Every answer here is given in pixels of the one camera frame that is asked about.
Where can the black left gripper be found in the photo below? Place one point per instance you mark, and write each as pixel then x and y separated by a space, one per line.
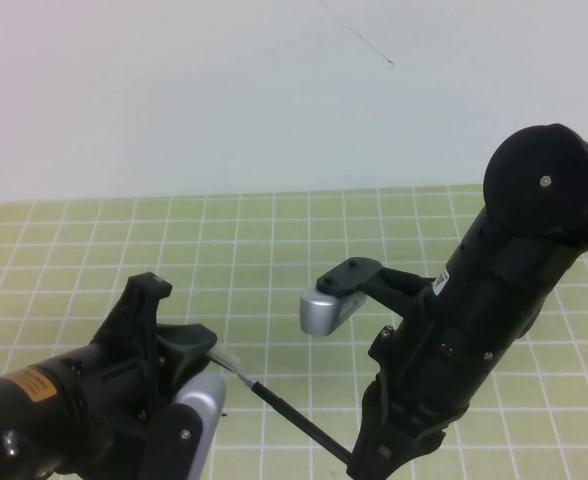
pixel 119 365

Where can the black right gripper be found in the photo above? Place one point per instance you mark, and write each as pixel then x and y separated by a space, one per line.
pixel 419 390

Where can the clear pen cap black end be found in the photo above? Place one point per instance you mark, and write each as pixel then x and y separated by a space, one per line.
pixel 224 359

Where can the black pen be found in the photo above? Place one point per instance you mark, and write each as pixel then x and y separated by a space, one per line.
pixel 294 417

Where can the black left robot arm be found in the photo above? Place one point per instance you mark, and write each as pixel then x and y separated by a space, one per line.
pixel 19 425

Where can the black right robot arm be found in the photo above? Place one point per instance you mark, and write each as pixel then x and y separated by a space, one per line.
pixel 524 200

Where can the green grid cutting mat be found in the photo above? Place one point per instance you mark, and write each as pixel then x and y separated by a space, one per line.
pixel 274 240

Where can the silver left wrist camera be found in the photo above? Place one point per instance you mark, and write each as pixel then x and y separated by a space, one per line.
pixel 205 405

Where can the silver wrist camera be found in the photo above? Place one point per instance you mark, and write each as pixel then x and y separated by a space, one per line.
pixel 321 315
pixel 205 405

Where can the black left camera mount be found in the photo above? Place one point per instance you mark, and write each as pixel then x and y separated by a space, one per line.
pixel 174 445

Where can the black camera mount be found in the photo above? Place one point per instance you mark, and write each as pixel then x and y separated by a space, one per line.
pixel 354 275
pixel 174 445

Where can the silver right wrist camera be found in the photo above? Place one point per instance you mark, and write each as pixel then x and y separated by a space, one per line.
pixel 321 315

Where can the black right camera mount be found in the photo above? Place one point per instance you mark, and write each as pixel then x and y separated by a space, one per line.
pixel 354 275

